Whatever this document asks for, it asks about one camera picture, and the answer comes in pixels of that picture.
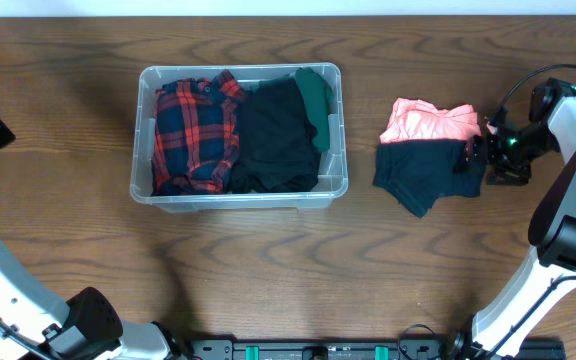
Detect navy garment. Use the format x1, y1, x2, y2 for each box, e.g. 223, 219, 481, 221
373, 139, 486, 218

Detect pink garment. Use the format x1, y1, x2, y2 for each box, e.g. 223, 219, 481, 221
379, 98, 481, 144

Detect dark green garment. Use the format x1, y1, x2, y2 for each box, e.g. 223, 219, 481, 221
252, 66, 336, 154

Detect black garment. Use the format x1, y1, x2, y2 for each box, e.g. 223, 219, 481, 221
229, 77, 321, 194

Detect clear plastic storage bin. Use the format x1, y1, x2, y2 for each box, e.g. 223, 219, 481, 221
129, 62, 349, 213

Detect red navy plaid shirt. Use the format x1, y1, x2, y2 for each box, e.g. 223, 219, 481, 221
151, 70, 248, 196

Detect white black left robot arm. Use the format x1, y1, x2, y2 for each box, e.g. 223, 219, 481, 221
0, 240, 192, 359

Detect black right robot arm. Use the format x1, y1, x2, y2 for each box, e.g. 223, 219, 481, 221
442, 78, 576, 359

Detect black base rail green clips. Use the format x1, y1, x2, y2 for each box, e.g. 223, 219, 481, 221
182, 339, 567, 360

